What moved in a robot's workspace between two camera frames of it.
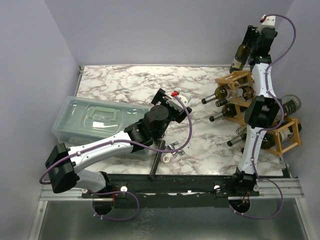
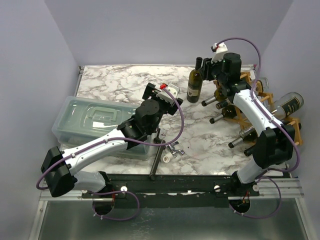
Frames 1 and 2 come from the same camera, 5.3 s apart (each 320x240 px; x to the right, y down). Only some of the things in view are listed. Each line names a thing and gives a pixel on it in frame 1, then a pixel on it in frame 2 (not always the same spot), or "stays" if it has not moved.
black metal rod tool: (152, 175) stays
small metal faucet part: (171, 147) stays
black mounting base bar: (140, 191) stays
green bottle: (240, 58) → (194, 87)
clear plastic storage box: (78, 120) stays
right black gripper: (249, 36) → (206, 67)
